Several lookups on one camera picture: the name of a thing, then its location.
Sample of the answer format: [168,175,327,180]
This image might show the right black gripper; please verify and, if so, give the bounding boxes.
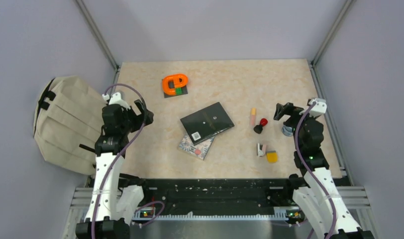
[274,103,317,150]

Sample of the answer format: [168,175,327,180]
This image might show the beige canvas backpack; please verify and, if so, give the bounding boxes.
[33,76,106,175]

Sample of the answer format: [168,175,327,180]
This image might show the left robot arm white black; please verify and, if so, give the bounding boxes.
[75,99,154,239]

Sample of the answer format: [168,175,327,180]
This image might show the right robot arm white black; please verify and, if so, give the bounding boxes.
[274,99,374,239]

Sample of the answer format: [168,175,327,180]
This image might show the blue patterned tape roll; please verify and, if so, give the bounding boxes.
[282,125,294,137]

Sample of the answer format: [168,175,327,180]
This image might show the red black stamp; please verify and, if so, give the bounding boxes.
[253,118,268,134]

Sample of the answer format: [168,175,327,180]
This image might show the yellow eraser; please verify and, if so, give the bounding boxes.
[266,151,278,163]

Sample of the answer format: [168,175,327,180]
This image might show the orange toy on grey base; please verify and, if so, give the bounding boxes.
[161,74,189,98]

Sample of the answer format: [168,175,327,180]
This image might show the floral patterned notebook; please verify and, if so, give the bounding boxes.
[178,134,215,161]

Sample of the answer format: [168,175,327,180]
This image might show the black notebook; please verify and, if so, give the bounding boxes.
[180,102,235,145]

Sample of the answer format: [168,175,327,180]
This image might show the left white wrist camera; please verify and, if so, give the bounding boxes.
[102,91,131,110]

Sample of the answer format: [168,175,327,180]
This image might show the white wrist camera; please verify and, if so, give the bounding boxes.
[102,91,131,110]
[307,98,327,118]

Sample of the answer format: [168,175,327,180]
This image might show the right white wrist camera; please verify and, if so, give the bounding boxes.
[307,98,327,118]

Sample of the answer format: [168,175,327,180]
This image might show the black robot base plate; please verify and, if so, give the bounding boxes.
[118,174,307,216]

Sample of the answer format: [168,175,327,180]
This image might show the aluminium frame rails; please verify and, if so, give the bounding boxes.
[62,186,379,239]

